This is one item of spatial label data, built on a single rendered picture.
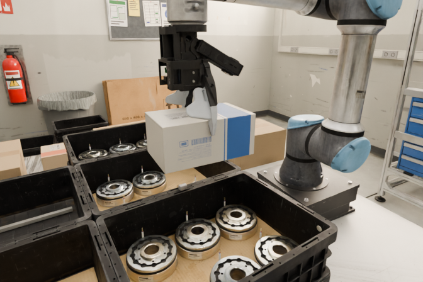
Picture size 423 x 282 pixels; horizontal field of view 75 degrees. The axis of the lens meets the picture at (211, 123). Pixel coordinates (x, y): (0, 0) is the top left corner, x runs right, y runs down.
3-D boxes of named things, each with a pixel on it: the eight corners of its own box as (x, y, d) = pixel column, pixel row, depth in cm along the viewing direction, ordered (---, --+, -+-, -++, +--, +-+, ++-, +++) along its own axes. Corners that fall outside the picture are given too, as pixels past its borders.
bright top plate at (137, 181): (157, 169, 94) (157, 168, 94) (170, 181, 86) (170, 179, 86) (128, 178, 88) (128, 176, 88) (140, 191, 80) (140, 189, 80)
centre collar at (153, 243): (158, 240, 61) (158, 237, 60) (167, 254, 57) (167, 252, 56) (136, 248, 58) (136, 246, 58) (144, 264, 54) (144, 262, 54)
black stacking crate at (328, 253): (242, 206, 81) (243, 171, 78) (333, 276, 57) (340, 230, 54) (101, 264, 61) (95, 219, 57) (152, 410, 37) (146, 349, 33)
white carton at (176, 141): (225, 136, 70) (226, 102, 67) (253, 153, 60) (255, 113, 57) (147, 151, 61) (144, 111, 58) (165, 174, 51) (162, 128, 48)
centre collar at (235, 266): (238, 262, 55) (238, 259, 54) (256, 278, 51) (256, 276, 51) (218, 274, 52) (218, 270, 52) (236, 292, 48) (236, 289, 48)
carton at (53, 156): (43, 160, 138) (40, 146, 136) (70, 155, 144) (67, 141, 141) (43, 173, 125) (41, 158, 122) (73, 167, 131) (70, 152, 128)
